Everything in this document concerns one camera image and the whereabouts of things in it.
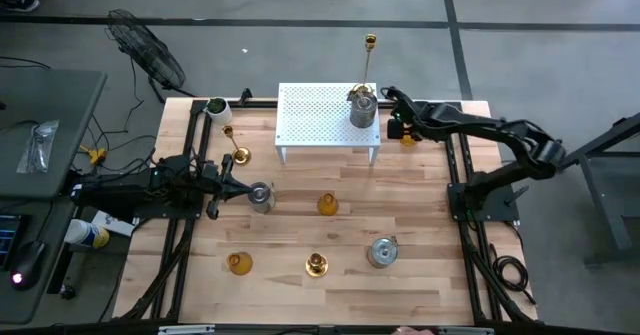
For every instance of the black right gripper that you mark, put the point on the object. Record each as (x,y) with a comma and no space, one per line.
(410,120)

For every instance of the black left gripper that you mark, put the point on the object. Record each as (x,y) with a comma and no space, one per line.
(215,180)

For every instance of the amber ribbed glass candle holder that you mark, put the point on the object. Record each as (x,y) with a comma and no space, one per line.
(409,142)
(327,205)
(240,263)

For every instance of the candle tin pale green label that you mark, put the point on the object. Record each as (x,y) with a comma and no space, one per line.
(261,197)

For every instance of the medium gold candlestick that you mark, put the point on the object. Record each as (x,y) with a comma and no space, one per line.
(241,156)

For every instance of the silver candle tin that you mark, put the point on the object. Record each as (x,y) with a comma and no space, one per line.
(363,110)

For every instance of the tall gold candlestick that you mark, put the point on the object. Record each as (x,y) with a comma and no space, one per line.
(370,40)

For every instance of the short gold candlestick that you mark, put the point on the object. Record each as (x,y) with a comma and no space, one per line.
(316,265)

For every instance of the candle tin orange label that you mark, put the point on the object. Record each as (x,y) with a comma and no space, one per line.
(382,252)

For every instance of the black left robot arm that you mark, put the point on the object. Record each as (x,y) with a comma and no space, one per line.
(125,192)

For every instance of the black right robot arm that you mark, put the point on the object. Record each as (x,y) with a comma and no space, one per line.
(500,127)

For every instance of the black clamp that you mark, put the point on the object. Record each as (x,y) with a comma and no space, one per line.
(245,96)
(391,93)

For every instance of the white pot with green plant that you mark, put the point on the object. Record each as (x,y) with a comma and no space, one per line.
(218,110)

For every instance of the white perforated shelf riser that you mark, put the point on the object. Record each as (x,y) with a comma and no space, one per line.
(315,115)

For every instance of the white paper sheet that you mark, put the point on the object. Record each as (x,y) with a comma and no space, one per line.
(112,222)

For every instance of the yellow power plug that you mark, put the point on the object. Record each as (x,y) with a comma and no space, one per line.
(96,155)

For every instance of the white bottle yellow label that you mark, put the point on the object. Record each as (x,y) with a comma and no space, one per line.
(85,232)

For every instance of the black floor fan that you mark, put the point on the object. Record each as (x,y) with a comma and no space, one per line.
(145,50)

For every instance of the black round knob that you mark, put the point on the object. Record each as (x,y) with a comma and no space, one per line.
(67,292)

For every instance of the clear plastic bag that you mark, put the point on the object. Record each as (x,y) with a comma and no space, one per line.
(39,145)

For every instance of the person's hand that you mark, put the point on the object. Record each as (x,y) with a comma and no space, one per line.
(410,331)

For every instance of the grey desk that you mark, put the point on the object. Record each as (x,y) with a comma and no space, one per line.
(45,100)
(15,310)

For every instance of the black computer mouse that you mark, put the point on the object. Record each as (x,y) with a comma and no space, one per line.
(27,267)

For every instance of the laptop screen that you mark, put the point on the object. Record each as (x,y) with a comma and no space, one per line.
(7,237)

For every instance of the person's shoe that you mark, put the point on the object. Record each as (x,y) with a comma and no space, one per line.
(20,2)

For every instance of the black aluminium rig frame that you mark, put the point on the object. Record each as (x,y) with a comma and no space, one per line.
(260,104)

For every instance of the silver bracket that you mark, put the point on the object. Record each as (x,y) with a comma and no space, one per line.
(186,330)
(465,331)

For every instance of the grey metal table frame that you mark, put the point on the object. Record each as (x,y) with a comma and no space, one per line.
(602,200)

